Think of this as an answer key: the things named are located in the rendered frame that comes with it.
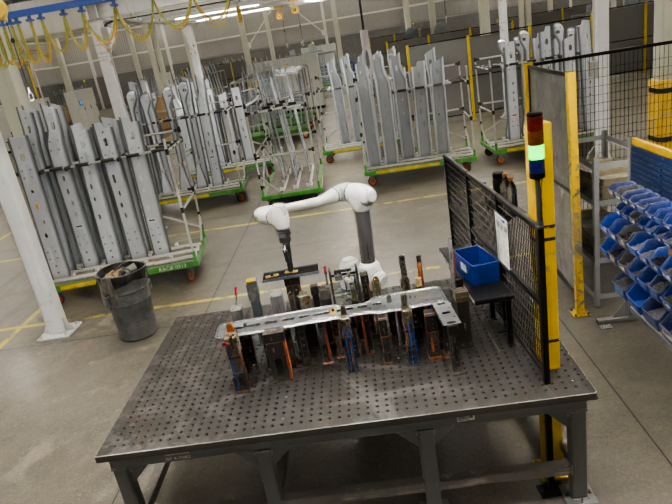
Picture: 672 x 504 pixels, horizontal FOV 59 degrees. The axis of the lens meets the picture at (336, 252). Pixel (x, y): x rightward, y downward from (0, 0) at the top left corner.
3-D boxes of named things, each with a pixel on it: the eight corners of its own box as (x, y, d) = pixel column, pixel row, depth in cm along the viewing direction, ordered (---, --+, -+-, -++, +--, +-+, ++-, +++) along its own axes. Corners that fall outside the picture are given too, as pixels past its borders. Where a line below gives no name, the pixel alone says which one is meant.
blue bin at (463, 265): (474, 286, 346) (472, 266, 342) (454, 269, 375) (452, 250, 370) (500, 280, 348) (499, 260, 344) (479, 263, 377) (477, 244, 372)
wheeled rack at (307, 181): (324, 203, 964) (305, 93, 904) (264, 213, 969) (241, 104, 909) (325, 177, 1143) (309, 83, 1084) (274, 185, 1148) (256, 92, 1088)
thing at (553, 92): (591, 315, 497) (588, 69, 429) (574, 318, 497) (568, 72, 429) (541, 258, 622) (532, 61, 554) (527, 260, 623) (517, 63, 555)
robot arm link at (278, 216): (294, 225, 370) (281, 223, 379) (289, 201, 364) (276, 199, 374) (281, 230, 363) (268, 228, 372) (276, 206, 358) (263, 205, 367)
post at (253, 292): (259, 346, 391) (244, 285, 376) (259, 340, 398) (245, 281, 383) (270, 344, 391) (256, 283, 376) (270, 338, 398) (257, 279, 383)
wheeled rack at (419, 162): (365, 188, 1016) (350, 83, 956) (366, 174, 1109) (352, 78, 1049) (478, 172, 994) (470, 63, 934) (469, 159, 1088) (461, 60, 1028)
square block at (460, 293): (460, 349, 347) (455, 293, 335) (457, 342, 355) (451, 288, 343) (474, 346, 347) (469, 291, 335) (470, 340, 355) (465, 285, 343)
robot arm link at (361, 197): (369, 282, 429) (392, 288, 414) (353, 290, 419) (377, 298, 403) (356, 179, 401) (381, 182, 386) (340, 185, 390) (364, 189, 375)
